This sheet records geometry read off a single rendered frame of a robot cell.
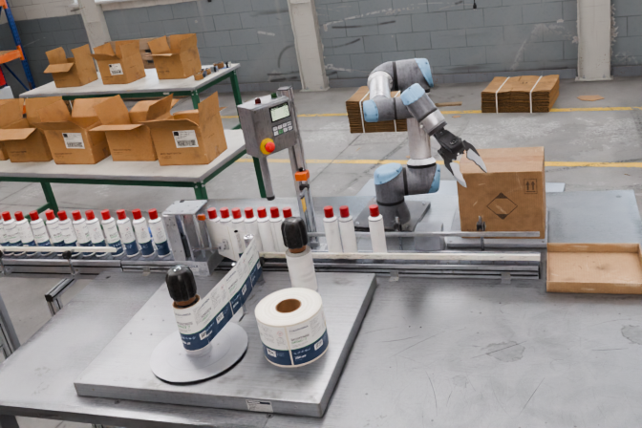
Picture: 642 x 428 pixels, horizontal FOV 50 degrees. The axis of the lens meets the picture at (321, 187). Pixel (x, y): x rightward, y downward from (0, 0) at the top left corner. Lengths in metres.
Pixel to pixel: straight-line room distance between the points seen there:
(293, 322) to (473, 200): 0.92
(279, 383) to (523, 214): 1.11
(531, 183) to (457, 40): 5.38
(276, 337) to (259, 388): 0.15
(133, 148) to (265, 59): 4.53
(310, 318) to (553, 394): 0.68
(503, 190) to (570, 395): 0.86
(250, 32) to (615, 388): 7.37
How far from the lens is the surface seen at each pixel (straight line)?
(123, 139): 4.49
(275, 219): 2.55
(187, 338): 2.14
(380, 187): 2.74
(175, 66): 6.66
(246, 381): 2.04
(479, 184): 2.54
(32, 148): 5.04
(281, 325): 1.97
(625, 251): 2.58
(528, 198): 2.55
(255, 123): 2.43
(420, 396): 1.96
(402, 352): 2.12
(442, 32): 7.83
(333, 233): 2.49
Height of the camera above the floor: 2.10
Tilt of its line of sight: 22 degrees down
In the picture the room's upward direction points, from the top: 10 degrees counter-clockwise
